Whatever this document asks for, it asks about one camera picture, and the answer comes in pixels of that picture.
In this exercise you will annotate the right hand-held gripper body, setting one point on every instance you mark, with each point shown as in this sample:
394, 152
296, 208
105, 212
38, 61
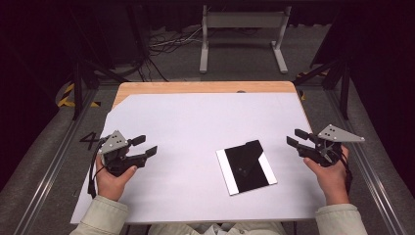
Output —
339, 135

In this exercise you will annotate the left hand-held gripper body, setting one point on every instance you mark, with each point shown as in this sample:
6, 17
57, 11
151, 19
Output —
114, 143

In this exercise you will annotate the black felt cloth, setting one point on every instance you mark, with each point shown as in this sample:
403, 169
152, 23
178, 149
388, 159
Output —
246, 169

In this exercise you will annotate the person's left hand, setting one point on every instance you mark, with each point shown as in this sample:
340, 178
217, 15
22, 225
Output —
111, 186

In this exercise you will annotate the person's right hand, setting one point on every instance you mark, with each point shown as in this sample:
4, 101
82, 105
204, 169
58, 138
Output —
332, 182

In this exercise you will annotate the yellow black striped tape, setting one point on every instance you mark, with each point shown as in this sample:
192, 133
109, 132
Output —
302, 95
65, 98

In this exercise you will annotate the black tripod stand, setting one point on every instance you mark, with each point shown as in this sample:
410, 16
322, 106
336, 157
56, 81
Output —
344, 94
77, 84

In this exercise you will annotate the large white sheet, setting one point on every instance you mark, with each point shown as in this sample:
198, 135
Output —
182, 124

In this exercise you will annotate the black curtain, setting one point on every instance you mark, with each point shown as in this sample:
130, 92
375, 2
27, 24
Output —
388, 81
26, 81

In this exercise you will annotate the white flat board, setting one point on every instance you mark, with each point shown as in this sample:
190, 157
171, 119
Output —
225, 171

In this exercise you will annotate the person's torso in pale jacket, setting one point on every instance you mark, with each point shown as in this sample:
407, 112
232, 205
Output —
215, 230

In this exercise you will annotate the grey metal stand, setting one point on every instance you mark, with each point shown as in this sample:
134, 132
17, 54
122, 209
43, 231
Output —
244, 20

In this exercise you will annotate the aluminium floor rail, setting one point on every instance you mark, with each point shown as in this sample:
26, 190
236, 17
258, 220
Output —
49, 176
368, 176

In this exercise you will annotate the wooden table with black frame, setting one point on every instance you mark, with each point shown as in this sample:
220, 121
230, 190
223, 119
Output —
195, 87

